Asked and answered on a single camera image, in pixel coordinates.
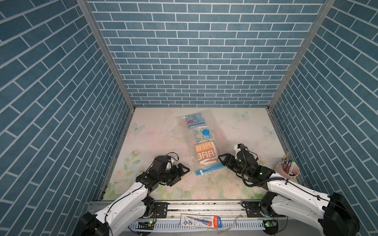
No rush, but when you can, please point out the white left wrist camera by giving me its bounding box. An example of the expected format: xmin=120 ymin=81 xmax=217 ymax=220
xmin=165 ymin=158 xmax=172 ymax=171

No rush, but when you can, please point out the red blue toothbrush package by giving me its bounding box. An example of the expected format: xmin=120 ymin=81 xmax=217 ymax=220
xmin=180 ymin=214 xmax=223 ymax=229

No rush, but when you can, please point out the clear vacuum bag blue zip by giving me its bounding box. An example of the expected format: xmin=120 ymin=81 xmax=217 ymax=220
xmin=182 ymin=112 xmax=224 ymax=176

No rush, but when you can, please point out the pink pen holder cup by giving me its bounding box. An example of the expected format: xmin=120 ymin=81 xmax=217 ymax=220
xmin=274 ymin=152 xmax=300 ymax=180

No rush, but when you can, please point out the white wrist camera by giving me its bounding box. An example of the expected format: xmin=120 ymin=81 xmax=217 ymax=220
xmin=234 ymin=144 xmax=241 ymax=155
xmin=165 ymin=158 xmax=172 ymax=171

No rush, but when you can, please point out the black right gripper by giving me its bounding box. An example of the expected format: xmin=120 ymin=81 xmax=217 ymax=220
xmin=218 ymin=153 xmax=250 ymax=178

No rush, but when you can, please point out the blue cartoon towel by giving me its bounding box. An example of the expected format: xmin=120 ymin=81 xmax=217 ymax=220
xmin=186 ymin=113 xmax=207 ymax=130

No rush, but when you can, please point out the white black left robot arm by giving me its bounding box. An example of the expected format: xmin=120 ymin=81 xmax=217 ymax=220
xmin=72 ymin=153 xmax=190 ymax=236

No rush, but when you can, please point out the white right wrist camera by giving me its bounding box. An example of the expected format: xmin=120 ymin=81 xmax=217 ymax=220
xmin=234 ymin=144 xmax=241 ymax=155

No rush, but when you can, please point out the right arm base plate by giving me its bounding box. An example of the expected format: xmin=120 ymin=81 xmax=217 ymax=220
xmin=240 ymin=201 xmax=285 ymax=218

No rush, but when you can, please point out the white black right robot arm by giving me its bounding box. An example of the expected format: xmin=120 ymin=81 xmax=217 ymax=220
xmin=218 ymin=144 xmax=360 ymax=236

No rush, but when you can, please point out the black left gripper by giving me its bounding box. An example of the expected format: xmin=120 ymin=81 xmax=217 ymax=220
xmin=157 ymin=163 xmax=190 ymax=186

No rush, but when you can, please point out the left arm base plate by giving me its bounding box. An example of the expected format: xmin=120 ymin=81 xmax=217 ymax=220
xmin=142 ymin=202 xmax=168 ymax=218

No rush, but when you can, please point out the aluminium mounting rail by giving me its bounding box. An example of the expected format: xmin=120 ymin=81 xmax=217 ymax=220
xmin=85 ymin=199 xmax=328 ymax=220

